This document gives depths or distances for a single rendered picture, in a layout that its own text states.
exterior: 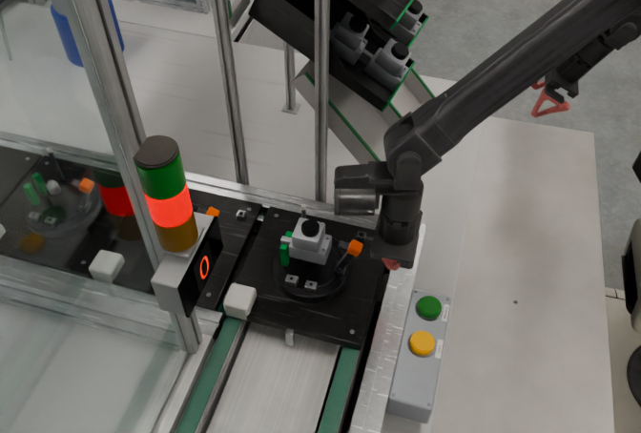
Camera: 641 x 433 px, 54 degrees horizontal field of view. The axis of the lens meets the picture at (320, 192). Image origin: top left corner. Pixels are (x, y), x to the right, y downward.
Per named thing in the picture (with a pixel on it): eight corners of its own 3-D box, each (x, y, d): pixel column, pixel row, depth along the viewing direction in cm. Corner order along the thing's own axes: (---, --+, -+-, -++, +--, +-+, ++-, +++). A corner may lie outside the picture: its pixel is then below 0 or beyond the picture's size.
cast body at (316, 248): (332, 245, 108) (332, 219, 103) (324, 265, 105) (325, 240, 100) (285, 235, 110) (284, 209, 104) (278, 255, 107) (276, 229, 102)
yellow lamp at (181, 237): (204, 226, 81) (198, 201, 77) (188, 257, 78) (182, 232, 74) (169, 217, 82) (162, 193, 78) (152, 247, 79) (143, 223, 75)
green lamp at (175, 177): (193, 173, 73) (186, 143, 70) (175, 204, 70) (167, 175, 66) (154, 164, 74) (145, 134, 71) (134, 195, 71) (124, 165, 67)
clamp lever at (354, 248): (346, 264, 109) (363, 243, 103) (343, 273, 108) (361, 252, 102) (328, 256, 109) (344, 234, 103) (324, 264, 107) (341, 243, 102)
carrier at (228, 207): (262, 210, 123) (258, 166, 114) (216, 313, 108) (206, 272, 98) (151, 185, 127) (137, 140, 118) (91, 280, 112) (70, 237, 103)
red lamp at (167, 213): (198, 200, 77) (193, 174, 73) (182, 232, 74) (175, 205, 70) (161, 192, 78) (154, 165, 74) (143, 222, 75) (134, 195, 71)
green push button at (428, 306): (442, 304, 109) (443, 298, 107) (438, 323, 106) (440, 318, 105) (419, 298, 110) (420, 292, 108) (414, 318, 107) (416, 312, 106)
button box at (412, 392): (446, 314, 113) (452, 296, 109) (427, 425, 100) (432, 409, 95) (408, 305, 115) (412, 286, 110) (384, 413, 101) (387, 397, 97)
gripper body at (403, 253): (368, 259, 95) (371, 229, 89) (382, 210, 101) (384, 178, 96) (411, 268, 93) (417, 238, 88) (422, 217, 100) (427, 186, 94)
